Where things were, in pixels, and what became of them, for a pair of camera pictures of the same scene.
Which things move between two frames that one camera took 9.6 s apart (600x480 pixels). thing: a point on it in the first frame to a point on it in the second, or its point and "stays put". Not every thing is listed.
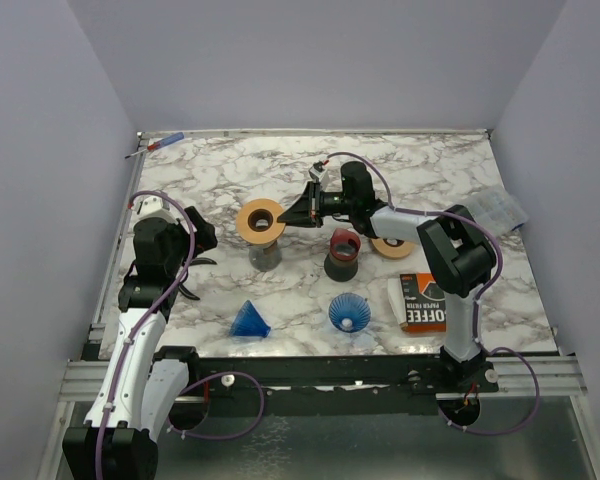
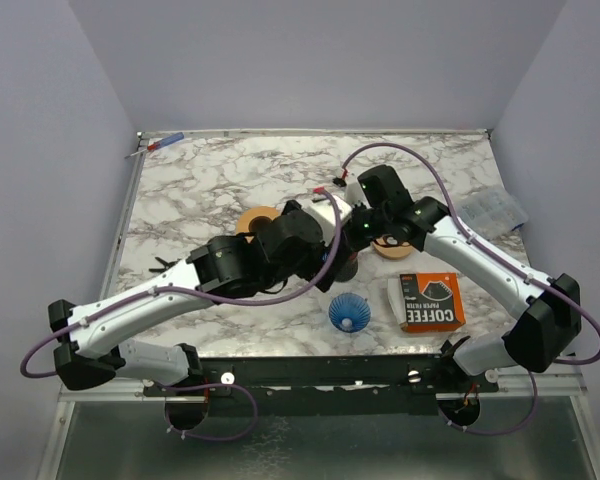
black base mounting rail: [338, 385] stays put
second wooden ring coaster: [401, 249] stays put
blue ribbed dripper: [349, 312] stays put
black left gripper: [203, 233] to [338, 259]
